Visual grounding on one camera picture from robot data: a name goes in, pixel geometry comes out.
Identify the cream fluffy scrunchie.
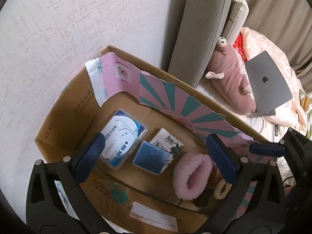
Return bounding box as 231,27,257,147
213,179,232,200

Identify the pink fluffy scrunchie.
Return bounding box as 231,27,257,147
172,152,213,201

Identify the dark red rectangular box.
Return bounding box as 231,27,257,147
193,165,219,208

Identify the dental floss pick box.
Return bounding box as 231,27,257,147
100,109,148,170

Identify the blue square box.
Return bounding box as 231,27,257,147
132,141,169,175

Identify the white ink-painting tissue pack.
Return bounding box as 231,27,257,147
150,128,184,173

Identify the peach quilted blanket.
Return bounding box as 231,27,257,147
241,27,308,135

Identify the grey laptop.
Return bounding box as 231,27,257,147
245,51,293,116

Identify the pink patterned cardboard box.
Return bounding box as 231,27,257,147
35,46,269,233

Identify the pink plush pig toy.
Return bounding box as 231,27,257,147
205,37,256,116

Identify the red fabric item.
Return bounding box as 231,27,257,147
233,32,247,62

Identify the grey upholstered headboard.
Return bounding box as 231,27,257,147
168,0,232,87

